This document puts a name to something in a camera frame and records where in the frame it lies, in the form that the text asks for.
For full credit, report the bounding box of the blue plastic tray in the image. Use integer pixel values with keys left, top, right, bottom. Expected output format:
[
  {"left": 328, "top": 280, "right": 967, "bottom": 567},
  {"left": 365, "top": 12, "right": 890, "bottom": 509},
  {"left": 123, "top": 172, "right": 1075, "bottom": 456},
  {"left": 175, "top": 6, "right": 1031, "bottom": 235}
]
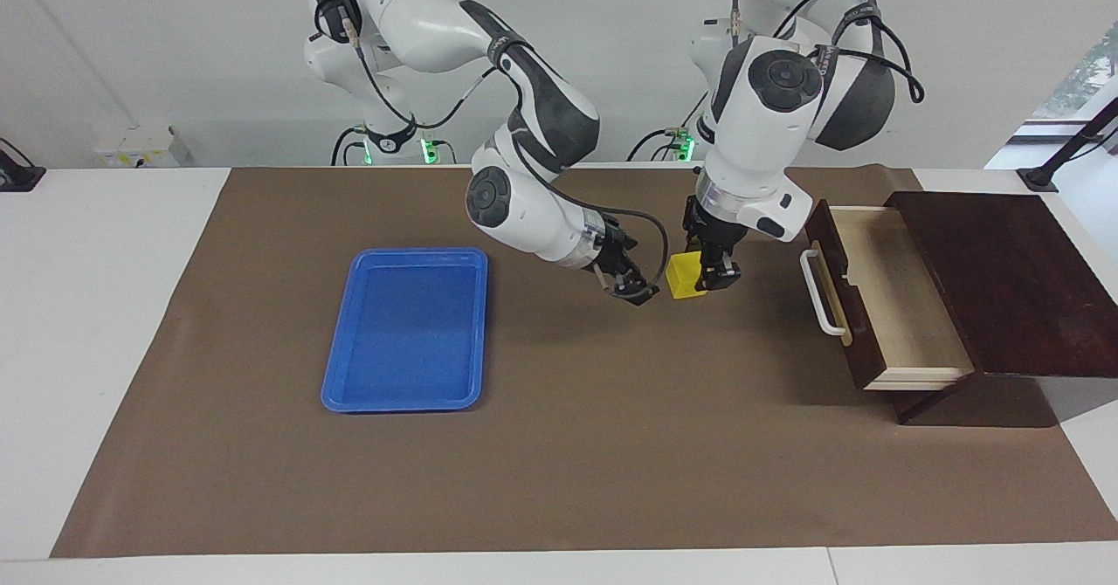
[{"left": 320, "top": 247, "right": 489, "bottom": 415}]

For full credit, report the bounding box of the black flat clamp mount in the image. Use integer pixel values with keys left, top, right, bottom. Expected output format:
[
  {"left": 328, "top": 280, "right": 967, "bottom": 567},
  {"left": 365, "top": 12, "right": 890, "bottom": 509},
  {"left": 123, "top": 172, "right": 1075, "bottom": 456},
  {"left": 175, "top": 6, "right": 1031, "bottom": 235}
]
[{"left": 0, "top": 138, "right": 46, "bottom": 193}]

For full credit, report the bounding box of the dark wooden cabinet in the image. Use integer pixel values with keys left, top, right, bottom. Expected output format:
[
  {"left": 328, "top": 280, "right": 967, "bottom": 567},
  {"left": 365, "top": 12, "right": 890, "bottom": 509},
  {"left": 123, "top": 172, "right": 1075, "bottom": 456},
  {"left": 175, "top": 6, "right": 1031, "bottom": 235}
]
[{"left": 884, "top": 190, "right": 1118, "bottom": 426}]

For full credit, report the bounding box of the black base cable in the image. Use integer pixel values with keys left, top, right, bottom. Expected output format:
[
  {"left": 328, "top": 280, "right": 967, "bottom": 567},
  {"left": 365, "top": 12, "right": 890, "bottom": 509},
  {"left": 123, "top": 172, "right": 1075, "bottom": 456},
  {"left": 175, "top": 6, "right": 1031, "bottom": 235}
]
[
  {"left": 332, "top": 127, "right": 369, "bottom": 167},
  {"left": 625, "top": 87, "right": 708, "bottom": 162}
]

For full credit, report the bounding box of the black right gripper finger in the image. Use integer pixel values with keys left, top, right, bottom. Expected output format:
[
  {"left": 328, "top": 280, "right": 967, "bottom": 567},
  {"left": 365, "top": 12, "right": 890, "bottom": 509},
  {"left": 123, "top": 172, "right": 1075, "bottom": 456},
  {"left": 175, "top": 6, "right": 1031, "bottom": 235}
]
[
  {"left": 622, "top": 258, "right": 661, "bottom": 306},
  {"left": 599, "top": 269, "right": 638, "bottom": 303}
]

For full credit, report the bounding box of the yellow cube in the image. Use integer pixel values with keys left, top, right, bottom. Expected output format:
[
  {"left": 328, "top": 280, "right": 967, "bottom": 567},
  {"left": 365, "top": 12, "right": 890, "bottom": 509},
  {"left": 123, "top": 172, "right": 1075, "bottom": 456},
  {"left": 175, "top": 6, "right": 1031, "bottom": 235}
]
[{"left": 666, "top": 251, "right": 708, "bottom": 299}]

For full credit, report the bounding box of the window with greenery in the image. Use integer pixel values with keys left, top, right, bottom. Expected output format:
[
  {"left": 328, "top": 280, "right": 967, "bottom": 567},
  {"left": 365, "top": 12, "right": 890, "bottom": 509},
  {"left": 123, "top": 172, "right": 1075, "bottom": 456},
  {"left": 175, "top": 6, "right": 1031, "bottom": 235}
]
[{"left": 1033, "top": 22, "right": 1118, "bottom": 123}]

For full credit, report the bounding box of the dark wooden drawer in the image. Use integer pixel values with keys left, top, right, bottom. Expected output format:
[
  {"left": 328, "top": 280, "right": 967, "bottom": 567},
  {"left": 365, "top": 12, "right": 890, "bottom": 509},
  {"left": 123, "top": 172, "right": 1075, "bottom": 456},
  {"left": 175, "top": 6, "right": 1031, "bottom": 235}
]
[{"left": 800, "top": 201, "right": 977, "bottom": 392}]

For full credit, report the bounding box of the white power strip box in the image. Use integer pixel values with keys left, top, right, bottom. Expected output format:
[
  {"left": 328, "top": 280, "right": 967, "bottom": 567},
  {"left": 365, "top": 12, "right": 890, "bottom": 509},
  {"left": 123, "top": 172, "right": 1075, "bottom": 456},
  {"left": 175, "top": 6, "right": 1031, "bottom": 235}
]
[{"left": 94, "top": 127, "right": 191, "bottom": 169}]

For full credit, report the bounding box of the black right base cable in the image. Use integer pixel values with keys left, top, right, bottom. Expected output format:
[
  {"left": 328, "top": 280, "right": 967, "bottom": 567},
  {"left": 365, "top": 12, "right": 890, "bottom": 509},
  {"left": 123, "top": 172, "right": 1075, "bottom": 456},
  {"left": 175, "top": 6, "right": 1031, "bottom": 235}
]
[{"left": 332, "top": 127, "right": 369, "bottom": 167}]

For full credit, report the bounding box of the white drawer handle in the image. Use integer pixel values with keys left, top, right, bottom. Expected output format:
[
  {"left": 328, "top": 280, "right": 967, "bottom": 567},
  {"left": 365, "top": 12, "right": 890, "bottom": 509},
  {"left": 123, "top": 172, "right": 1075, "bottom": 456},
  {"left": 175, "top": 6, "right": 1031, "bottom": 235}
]
[{"left": 800, "top": 249, "right": 852, "bottom": 339}]

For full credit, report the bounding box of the black clamp mount with rod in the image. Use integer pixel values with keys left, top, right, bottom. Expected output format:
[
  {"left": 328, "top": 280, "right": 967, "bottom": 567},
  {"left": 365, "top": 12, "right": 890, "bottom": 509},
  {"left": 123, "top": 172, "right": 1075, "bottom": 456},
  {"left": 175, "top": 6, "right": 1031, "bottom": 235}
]
[{"left": 1018, "top": 96, "right": 1118, "bottom": 195}]

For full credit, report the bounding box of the black left base cable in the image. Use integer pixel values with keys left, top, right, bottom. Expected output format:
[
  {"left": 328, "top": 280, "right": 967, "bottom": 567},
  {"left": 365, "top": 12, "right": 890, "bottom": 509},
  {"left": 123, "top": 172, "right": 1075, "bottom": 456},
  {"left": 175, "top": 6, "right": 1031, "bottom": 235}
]
[{"left": 625, "top": 87, "right": 708, "bottom": 162}]

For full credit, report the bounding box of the brown paper mat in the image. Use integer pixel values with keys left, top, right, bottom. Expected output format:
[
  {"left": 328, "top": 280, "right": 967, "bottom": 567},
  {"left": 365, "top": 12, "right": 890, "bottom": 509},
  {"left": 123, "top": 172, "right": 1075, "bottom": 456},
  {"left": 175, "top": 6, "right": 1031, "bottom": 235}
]
[{"left": 50, "top": 164, "right": 1118, "bottom": 560}]

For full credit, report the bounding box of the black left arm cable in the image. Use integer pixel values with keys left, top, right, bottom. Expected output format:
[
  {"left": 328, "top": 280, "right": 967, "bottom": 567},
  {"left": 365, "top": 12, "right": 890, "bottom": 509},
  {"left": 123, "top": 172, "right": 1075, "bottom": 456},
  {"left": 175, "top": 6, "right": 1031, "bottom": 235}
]
[{"left": 729, "top": 0, "right": 925, "bottom": 106}]

